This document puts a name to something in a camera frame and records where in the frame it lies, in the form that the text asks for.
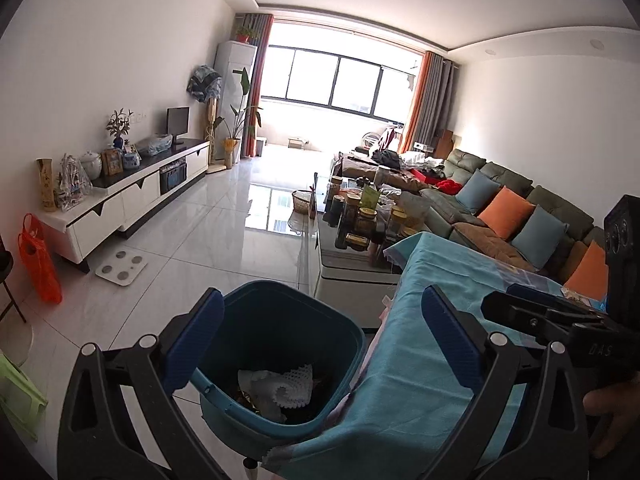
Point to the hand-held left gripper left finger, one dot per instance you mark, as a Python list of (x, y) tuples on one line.
[(192, 345)]

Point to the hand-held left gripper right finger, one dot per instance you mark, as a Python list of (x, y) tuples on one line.
[(452, 340)]

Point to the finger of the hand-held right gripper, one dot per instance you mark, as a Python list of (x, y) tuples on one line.
[(525, 317), (540, 296)]

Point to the teal plastic bin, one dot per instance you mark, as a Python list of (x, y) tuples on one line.
[(280, 325)]

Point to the white paper napkin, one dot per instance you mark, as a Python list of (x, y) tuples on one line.
[(280, 385)]

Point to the person's right hand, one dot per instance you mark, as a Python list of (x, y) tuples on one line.
[(617, 405)]

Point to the orange cushion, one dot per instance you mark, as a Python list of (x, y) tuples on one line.
[(587, 272), (505, 212)]

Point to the blue cushion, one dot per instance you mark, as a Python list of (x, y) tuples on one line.
[(540, 237), (477, 192)]

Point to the blue grey tablecloth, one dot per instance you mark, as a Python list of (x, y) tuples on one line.
[(415, 400)]

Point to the white bathroom scale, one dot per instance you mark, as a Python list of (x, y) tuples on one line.
[(121, 267)]

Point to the dark green sofa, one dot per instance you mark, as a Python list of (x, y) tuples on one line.
[(515, 180)]

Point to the group of glass jars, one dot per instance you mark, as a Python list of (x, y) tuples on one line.
[(360, 215)]

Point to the white black tv cabinet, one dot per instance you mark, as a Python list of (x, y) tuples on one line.
[(130, 200)]

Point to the orange mesh bag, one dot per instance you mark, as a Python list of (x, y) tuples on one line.
[(42, 265)]

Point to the wicker basket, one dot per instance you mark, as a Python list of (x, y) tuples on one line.
[(301, 202)]

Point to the green plastic stool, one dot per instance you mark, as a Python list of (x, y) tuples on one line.
[(17, 395)]

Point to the pile of clothes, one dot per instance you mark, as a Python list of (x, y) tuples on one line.
[(400, 160)]

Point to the blue white ceramic jar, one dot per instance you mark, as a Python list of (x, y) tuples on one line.
[(131, 161)]

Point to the black metal stool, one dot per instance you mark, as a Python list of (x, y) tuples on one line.
[(7, 270)]

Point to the tall leafy potted plant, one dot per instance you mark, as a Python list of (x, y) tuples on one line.
[(231, 147)]

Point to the bagged ship model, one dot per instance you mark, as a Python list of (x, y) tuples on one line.
[(72, 182)]

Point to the plastic covered box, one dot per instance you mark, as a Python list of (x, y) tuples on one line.
[(154, 145)]

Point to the white ceramic lidded jar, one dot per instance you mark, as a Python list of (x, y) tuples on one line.
[(91, 165)]

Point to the yellow painted vase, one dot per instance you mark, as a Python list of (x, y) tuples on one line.
[(46, 185)]

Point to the small black monitor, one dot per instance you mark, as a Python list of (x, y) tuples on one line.
[(178, 121)]

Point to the grey and orange curtain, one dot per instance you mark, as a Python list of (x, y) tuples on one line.
[(430, 100)]

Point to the small wooden stool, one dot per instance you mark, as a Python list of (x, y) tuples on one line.
[(297, 142)]

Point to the plant in blue vase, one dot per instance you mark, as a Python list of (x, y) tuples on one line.
[(119, 127)]

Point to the white standing air conditioner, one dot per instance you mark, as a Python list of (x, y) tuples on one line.
[(232, 90)]

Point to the covered standing fan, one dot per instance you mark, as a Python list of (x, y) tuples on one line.
[(204, 82)]

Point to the grey and red curtain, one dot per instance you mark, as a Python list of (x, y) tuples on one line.
[(257, 85)]

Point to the large black framed window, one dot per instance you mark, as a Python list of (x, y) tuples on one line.
[(340, 80)]

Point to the small potted plant red pot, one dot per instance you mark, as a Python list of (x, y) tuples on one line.
[(245, 35)]

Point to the wooden photo frame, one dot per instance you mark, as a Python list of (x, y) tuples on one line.
[(112, 161)]

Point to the white wall sockets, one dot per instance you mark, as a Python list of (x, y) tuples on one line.
[(138, 117)]

